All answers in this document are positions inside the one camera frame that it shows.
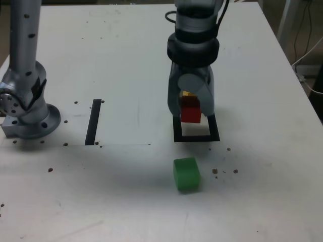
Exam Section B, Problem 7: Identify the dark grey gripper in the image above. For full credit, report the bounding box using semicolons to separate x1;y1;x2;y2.
167;62;216;118

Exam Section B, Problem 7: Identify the white stand leg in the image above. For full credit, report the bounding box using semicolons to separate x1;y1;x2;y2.
276;0;292;38

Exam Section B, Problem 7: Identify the black tape square outline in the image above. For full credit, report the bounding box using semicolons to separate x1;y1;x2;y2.
172;112;221;143

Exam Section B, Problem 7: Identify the red cube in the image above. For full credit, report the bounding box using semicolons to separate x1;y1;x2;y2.
180;96;202;125

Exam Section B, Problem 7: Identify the black hanging cable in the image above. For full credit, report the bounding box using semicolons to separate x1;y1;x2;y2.
293;0;313;65

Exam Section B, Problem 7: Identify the green cube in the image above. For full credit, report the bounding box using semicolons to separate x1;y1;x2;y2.
173;157;201;195

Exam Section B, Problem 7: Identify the black tape strip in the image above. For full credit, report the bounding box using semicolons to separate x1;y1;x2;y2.
84;98;102;147

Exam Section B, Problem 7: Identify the white cable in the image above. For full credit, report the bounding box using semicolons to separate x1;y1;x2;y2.
291;37;323;94

